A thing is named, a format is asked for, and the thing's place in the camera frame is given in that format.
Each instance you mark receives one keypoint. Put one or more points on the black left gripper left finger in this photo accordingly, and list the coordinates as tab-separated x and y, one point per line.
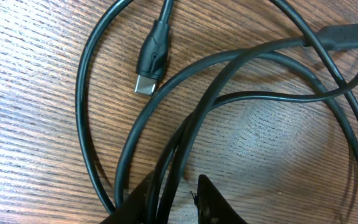
133	209

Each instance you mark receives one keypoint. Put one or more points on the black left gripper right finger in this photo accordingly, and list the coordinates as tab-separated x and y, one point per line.
212	206

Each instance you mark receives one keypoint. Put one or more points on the black USB-A cable blue plug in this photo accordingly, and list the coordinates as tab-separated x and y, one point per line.
170	166

